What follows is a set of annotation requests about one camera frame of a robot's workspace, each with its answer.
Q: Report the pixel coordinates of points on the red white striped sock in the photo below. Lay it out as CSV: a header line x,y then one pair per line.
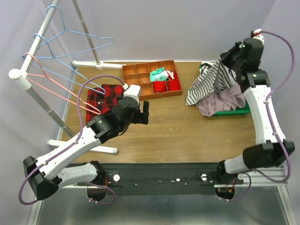
x,y
171,75

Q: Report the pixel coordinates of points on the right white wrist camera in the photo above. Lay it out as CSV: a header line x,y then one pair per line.
x,y
257,34

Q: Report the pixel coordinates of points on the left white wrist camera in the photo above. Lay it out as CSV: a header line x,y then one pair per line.
x,y
132,91

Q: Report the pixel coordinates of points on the aluminium frame rail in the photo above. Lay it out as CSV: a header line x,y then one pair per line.
x,y
258,201

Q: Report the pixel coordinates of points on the thin striped tank top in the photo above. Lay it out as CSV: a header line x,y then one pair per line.
x,y
219,78

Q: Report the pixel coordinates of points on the green plastic bin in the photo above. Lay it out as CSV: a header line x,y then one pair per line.
x,y
238,112

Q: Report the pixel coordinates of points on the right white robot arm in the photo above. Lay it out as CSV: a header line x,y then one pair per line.
x,y
271,148

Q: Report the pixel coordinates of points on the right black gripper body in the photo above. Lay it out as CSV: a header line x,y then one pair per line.
x,y
230,58

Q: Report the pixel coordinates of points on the red cloth right compartment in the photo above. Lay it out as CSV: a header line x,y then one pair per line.
x,y
173,85

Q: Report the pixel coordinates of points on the mauve garment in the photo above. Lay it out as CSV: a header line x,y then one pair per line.
x,y
227,100

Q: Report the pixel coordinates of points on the brown compartment tray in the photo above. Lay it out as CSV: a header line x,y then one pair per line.
x,y
139,74

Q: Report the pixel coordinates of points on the bold striped garment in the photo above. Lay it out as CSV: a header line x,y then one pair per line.
x,y
204,68

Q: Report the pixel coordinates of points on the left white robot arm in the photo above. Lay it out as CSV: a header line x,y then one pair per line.
x,y
48,173

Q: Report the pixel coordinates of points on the red black plaid shirt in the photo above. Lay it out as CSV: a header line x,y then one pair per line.
x,y
102,102

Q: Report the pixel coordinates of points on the mint white sock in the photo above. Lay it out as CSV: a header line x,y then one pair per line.
x,y
159,75

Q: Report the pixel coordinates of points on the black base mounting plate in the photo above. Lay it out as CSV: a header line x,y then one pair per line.
x,y
166,179

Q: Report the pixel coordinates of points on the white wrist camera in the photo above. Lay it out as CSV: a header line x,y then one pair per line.
x,y
132,91
257,34

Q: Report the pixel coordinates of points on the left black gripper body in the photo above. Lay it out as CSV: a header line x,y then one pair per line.
x,y
142,116

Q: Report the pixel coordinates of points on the red cloth left compartment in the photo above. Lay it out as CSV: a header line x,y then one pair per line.
x,y
159,86

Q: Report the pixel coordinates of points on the white metal clothes rack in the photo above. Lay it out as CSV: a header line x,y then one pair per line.
x,y
20,75

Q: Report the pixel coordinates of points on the red cloth compartment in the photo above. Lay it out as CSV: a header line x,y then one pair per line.
x,y
159,86
173,85

